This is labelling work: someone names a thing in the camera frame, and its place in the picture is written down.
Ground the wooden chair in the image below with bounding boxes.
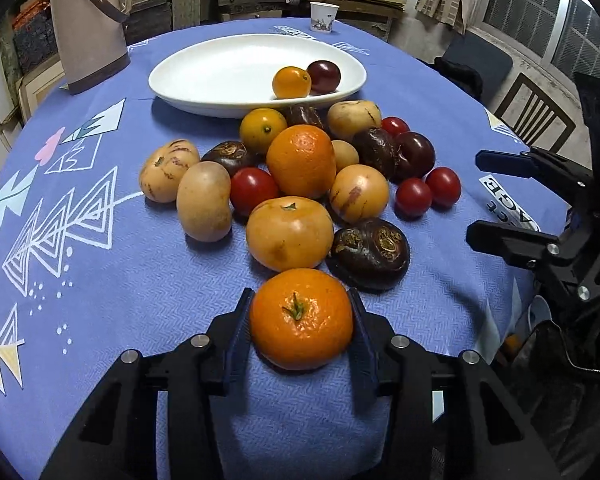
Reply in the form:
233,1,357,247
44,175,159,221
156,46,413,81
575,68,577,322
494,72,577,151

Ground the small tan round fruit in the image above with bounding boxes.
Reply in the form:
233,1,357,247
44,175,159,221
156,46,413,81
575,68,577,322
331,140,361,173

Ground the small yellow-orange citrus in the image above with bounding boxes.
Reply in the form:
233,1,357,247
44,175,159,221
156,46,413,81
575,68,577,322
239,108,288,155
272,66,312,100

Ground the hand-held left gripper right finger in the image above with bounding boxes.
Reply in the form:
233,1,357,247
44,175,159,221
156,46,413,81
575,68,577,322
347,287,561,480

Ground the dark brown mottled fruit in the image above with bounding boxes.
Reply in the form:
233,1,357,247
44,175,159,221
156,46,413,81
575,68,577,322
351,127,397,181
200,140,261,178
280,104,328,133
326,218,411,292

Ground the blue printed tablecloth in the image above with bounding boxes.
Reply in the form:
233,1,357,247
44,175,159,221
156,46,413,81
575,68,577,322
0,17,581,480

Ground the white oval plate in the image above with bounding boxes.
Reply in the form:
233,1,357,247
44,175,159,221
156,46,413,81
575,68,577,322
148,34,368,119

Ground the red tomato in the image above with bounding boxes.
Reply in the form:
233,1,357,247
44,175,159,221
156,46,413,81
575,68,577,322
395,178,433,218
230,167,280,217
425,166,462,209
381,116,411,137

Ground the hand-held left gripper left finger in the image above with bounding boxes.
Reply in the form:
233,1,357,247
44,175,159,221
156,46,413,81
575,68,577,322
40,287,256,480

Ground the white paper cup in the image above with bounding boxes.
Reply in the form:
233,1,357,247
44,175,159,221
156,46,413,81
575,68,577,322
309,2,341,32

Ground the dark red plum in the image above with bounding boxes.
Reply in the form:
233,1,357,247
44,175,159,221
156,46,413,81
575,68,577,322
307,60,342,94
393,131,436,183

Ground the dark patterned box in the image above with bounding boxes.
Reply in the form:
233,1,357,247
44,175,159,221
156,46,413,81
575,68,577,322
12,7,61,76

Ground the yellow-orange persimmon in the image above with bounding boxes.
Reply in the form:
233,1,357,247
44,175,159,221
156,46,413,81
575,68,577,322
245,196,335,272

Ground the beige thermos jug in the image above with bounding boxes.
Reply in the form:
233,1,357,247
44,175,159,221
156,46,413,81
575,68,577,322
49,0,138,96

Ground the yellow potato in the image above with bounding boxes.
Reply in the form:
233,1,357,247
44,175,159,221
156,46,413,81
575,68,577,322
327,100,383,142

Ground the large orange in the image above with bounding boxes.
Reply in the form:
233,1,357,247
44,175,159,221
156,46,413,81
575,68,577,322
266,125,337,200

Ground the black cushion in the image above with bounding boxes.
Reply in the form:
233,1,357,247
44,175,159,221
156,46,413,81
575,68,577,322
432,35,513,98

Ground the person's dark jacket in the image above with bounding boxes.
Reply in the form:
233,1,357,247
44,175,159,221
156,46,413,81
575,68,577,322
495,305,600,480

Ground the orange mandarin with green stem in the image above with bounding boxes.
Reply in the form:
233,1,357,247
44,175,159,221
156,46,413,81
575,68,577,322
249,268,355,372

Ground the window with metal grille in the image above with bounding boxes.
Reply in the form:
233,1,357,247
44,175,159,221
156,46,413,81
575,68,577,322
482,0,600,81

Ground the yellow pepino melon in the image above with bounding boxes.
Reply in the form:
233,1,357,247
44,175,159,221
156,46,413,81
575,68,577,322
139,138,201,204
329,164,391,224
176,161,232,243

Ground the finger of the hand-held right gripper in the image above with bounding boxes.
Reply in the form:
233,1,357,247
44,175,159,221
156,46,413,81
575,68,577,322
475,146,593,198
466,219,600,286

